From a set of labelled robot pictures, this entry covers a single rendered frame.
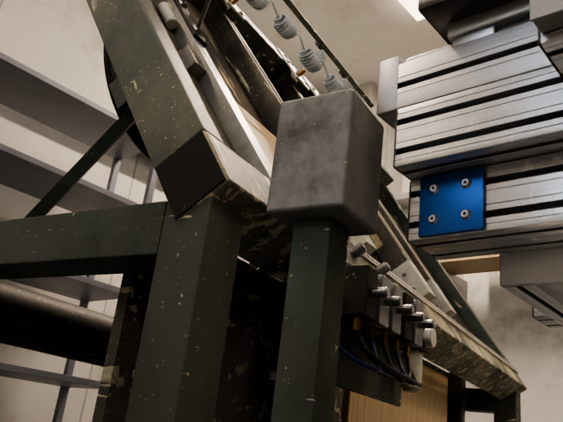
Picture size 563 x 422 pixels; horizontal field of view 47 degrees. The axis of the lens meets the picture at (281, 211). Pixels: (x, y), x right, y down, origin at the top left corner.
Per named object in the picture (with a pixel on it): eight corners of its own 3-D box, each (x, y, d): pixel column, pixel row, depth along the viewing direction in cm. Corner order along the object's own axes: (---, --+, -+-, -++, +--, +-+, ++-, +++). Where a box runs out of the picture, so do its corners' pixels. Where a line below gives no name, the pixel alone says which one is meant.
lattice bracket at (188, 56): (186, 69, 143) (196, 61, 142) (177, 52, 147) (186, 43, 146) (197, 79, 146) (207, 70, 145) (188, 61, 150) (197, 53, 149)
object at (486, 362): (173, 223, 97) (228, 179, 95) (152, 169, 104) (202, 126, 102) (506, 403, 271) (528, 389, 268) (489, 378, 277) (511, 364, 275)
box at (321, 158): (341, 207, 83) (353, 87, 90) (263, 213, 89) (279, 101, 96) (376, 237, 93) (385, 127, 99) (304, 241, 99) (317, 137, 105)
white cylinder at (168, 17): (154, 7, 159) (163, 24, 154) (163, -2, 158) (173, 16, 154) (162, 14, 161) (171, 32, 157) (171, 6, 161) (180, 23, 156)
